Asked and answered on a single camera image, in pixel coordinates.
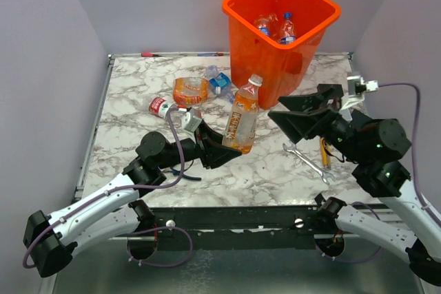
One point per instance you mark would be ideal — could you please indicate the blue red pen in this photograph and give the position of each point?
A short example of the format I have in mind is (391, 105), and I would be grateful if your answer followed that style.
(208, 54)

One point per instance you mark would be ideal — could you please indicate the red white label bottle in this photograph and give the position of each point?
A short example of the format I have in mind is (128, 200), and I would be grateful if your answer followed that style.
(160, 107)

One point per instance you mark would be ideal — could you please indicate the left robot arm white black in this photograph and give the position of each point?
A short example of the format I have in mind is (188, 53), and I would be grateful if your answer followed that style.
(52, 240)

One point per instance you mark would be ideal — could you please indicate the silver wrench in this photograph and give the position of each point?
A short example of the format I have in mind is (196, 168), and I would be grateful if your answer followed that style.
(326, 176)

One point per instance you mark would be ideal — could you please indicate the red marker pen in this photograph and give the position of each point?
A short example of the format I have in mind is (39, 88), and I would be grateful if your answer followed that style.
(149, 55)

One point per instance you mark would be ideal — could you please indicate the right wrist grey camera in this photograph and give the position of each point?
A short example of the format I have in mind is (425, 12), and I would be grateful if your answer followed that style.
(357, 88)

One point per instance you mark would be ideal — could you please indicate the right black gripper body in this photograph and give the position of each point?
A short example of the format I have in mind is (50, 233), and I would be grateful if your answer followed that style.
(337, 131)

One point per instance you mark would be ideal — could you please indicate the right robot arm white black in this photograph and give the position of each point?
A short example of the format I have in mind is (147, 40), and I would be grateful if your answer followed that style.
(376, 147)

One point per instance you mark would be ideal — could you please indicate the light blue label bottle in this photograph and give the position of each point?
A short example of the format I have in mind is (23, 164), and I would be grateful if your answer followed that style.
(219, 83)

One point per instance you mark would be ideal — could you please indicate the Pepsi bottle blue cap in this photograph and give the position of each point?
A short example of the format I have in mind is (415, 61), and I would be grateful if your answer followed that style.
(267, 24)

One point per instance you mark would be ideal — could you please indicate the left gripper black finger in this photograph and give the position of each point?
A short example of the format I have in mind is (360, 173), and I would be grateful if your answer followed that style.
(209, 137)
(219, 155)

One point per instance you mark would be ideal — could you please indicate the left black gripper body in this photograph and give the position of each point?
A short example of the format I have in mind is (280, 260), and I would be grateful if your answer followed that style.
(202, 146)

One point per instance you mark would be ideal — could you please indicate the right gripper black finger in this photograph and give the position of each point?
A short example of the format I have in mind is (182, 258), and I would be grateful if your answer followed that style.
(326, 94)
(299, 126)

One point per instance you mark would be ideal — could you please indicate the blue label slim bottle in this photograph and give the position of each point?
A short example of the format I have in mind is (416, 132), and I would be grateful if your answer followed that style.
(287, 32)

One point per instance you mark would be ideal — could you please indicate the orange plastic bin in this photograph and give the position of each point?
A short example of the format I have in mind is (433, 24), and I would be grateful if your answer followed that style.
(282, 67)

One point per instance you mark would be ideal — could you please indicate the blue handled pliers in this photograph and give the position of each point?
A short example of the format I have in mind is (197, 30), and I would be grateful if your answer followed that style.
(175, 172)

